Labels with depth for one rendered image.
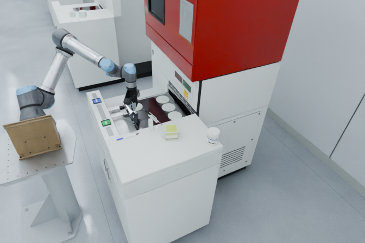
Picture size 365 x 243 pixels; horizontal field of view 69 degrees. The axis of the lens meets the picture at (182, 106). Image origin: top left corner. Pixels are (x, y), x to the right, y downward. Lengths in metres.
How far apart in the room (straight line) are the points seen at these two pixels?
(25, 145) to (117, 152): 0.57
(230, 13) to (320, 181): 1.99
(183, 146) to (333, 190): 1.80
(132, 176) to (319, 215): 1.82
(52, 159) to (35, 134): 0.19
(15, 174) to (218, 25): 1.45
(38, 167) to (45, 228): 0.83
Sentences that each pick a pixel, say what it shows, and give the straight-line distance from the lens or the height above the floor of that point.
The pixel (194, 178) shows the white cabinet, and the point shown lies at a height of 0.77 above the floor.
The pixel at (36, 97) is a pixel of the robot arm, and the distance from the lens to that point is 1.84.
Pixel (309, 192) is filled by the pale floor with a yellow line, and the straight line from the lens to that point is 2.87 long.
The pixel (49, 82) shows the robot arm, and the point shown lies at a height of 1.14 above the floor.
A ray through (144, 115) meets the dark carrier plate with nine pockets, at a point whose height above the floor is 0.90.
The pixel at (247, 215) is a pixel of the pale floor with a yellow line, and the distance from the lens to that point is 2.53.
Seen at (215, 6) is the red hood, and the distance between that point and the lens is 1.52.
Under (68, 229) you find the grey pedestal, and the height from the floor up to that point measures 0.01.
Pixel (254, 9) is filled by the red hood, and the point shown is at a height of 1.63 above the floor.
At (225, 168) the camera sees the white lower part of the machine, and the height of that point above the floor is 0.18.
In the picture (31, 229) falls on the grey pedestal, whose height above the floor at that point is 0.01.
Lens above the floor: 2.11
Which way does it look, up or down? 37 degrees down
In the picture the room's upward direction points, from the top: 3 degrees clockwise
